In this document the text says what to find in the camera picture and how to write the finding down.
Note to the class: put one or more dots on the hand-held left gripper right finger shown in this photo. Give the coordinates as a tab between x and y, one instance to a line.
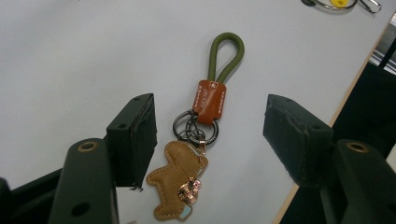
292	140

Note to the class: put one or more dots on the striped cloth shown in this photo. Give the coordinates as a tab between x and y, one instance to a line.
380	57

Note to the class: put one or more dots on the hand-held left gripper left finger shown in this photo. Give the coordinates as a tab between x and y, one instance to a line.
130	140

